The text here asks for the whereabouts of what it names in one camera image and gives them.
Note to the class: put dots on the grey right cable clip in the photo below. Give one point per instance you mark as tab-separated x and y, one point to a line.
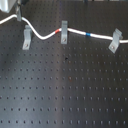
117	36

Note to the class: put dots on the grey middle cable clip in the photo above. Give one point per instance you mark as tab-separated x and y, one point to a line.
64	32

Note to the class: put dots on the grey cable clip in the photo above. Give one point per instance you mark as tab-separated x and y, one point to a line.
64	32
117	36
27	37

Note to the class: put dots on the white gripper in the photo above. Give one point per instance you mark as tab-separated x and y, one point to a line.
6	6

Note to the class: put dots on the grey left cable clip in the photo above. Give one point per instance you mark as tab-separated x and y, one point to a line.
27	37

